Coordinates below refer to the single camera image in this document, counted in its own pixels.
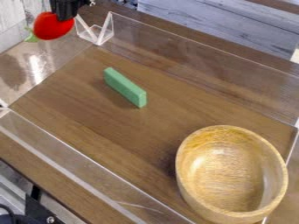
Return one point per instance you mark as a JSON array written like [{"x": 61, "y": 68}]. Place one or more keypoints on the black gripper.
[{"x": 66, "y": 8}]

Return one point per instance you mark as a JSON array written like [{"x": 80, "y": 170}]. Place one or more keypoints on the red plush strawberry toy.
[{"x": 48, "y": 27}]

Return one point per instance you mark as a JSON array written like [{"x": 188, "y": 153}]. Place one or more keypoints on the green rectangular block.
[{"x": 125, "y": 87}]

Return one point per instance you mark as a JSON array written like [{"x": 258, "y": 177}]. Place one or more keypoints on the clear acrylic tray walls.
[{"x": 100, "y": 154}]

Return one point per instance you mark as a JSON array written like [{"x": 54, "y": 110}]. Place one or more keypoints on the black clamp with screw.
[{"x": 36, "y": 214}]

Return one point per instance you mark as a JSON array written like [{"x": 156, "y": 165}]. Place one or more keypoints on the wooden bowl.
[{"x": 230, "y": 174}]

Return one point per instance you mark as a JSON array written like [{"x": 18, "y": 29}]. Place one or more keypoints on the clear acrylic corner bracket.
[{"x": 94, "y": 34}]

